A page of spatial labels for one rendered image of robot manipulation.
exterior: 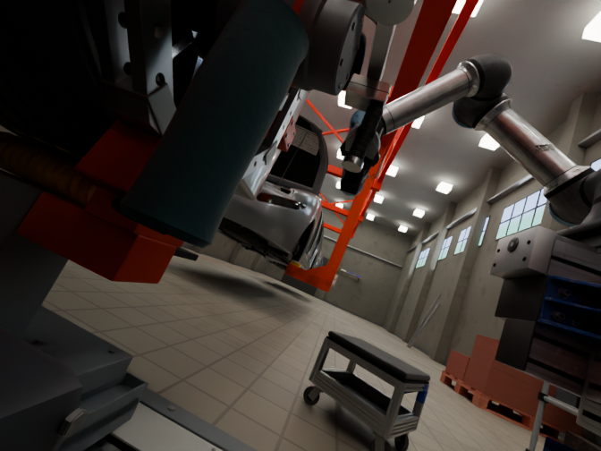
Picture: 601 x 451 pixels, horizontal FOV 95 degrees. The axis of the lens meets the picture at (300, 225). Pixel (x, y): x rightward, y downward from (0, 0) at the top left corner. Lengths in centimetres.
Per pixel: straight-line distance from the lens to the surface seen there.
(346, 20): 48
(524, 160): 103
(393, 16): 34
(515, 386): 462
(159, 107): 37
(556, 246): 72
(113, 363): 65
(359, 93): 67
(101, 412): 66
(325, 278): 399
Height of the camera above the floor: 49
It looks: 11 degrees up
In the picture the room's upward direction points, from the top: 24 degrees clockwise
